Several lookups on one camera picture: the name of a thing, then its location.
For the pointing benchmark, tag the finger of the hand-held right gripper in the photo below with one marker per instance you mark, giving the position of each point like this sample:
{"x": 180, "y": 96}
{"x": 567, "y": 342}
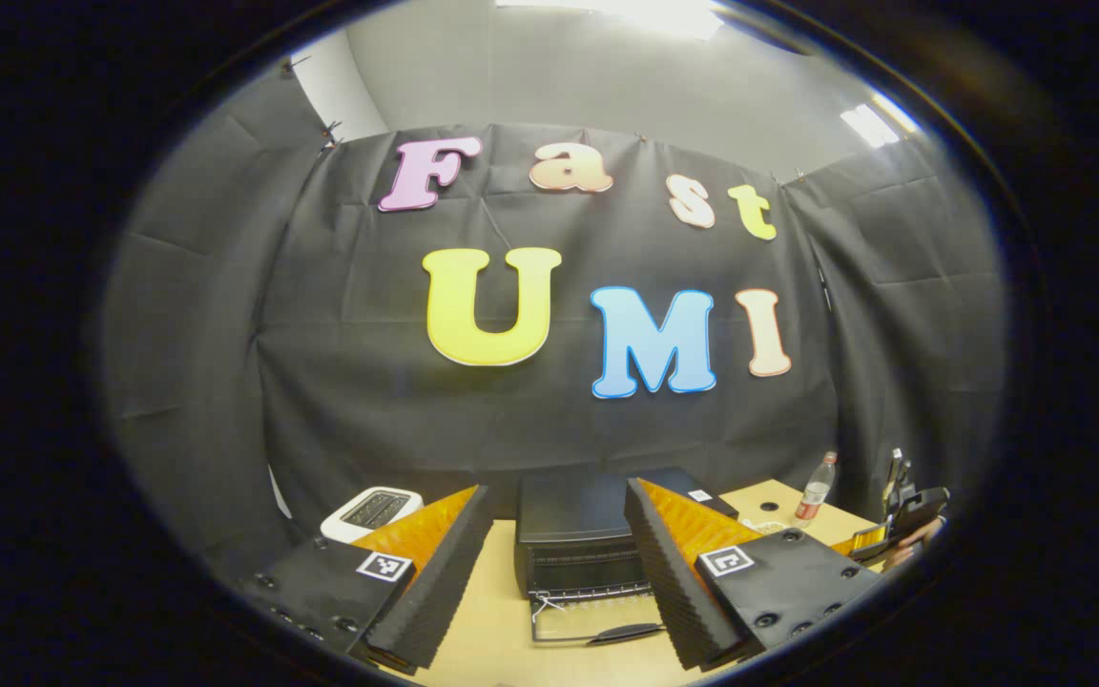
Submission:
{"x": 872, "y": 547}

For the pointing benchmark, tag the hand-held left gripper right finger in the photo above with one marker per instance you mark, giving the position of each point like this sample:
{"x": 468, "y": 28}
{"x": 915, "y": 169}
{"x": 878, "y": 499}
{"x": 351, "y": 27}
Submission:
{"x": 673, "y": 582}

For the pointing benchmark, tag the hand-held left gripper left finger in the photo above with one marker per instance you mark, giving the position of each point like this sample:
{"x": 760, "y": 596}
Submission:
{"x": 440, "y": 582}

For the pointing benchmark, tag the black electric oven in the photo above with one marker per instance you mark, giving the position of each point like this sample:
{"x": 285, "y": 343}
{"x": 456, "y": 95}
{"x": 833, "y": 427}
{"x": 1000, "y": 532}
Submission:
{"x": 569, "y": 515}

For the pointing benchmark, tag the clear bottle with red label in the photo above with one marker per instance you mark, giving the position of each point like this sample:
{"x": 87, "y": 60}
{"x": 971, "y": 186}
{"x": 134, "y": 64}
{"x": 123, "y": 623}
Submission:
{"x": 812, "y": 501}

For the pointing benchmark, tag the white toaster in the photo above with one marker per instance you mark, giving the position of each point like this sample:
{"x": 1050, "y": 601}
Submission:
{"x": 373, "y": 510}

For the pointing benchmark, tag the white divided plate with beans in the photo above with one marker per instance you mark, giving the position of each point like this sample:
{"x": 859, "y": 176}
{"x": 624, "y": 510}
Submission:
{"x": 764, "y": 526}

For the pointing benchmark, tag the black backdrop cloth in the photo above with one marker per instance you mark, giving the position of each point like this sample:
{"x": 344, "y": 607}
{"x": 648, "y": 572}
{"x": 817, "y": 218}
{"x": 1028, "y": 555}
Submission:
{"x": 340, "y": 382}

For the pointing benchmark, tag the ceiling light panel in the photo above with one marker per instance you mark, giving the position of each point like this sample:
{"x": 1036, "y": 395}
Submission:
{"x": 626, "y": 14}
{"x": 879, "y": 119}

